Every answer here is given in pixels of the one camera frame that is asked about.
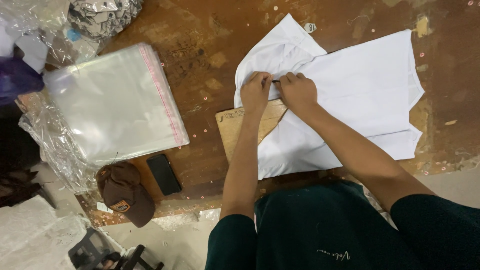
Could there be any person's left hand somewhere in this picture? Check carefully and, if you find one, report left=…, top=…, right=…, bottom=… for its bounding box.
left=240, top=71, right=274, bottom=114

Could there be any person's right hand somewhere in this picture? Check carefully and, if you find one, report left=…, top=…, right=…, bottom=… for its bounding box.
left=275, top=72, right=319, bottom=118

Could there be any white shirt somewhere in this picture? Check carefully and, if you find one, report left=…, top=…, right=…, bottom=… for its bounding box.
left=234, top=13, right=425, bottom=180

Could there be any wooden folding board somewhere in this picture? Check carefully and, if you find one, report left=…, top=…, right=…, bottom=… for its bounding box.
left=215, top=98, right=289, bottom=164

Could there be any black smartphone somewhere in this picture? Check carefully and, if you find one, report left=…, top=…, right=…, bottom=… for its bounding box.
left=146, top=154, right=182, bottom=196

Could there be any stack of clear plastic bags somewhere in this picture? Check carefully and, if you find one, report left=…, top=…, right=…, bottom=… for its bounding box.
left=43, top=43, right=190, bottom=166

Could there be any person's dark green shirt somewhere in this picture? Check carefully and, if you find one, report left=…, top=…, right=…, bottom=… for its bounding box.
left=205, top=181, right=480, bottom=270

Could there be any patterned garment in plastic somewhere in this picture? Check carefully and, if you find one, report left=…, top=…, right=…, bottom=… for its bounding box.
left=67, top=0, right=144, bottom=41

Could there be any brown cap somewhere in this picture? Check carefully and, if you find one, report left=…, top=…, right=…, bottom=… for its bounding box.
left=97, top=161, right=156, bottom=228

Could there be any crumpled clear plastic wrap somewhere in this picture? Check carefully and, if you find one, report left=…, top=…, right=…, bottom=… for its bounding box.
left=18, top=101, right=100, bottom=196

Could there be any black stool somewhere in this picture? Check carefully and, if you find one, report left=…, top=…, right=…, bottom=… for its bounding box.
left=68, top=228, right=165, bottom=270

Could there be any purple cloth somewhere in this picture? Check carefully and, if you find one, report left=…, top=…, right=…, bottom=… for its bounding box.
left=0, top=56, right=45, bottom=106

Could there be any white plastic sack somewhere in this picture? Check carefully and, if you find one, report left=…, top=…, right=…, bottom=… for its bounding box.
left=0, top=195, right=91, bottom=270

